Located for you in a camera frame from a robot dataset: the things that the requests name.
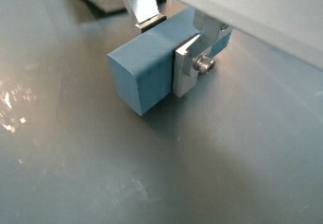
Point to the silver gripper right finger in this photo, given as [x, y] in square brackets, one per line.
[194, 55]

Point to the grey-blue rectangular block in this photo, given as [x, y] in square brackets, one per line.
[142, 63]

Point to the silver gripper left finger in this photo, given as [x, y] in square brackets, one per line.
[144, 13]

